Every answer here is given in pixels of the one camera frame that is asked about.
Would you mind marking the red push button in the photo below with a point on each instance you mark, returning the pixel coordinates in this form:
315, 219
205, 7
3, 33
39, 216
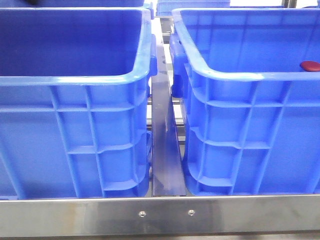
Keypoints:
310, 66

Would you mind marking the steel rack crossbars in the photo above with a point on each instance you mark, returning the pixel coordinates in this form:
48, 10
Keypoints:
177, 109

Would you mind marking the steel divider bar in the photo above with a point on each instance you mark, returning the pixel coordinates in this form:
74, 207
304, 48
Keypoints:
167, 173

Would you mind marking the blue plastic bin right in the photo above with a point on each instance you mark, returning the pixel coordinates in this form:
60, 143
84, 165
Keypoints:
251, 112

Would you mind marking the blue plastic bin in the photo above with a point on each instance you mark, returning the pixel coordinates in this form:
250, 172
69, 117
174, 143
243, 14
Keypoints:
251, 112
73, 102

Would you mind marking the blue plastic bin left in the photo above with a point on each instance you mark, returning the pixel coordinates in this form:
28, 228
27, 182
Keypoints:
73, 102

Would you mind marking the blue bin far centre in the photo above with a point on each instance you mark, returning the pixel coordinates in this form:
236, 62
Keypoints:
164, 7

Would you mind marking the blue bin far left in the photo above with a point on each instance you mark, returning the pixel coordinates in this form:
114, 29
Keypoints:
76, 3

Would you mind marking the stainless steel front rail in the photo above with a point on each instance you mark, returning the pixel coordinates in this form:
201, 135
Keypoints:
159, 215

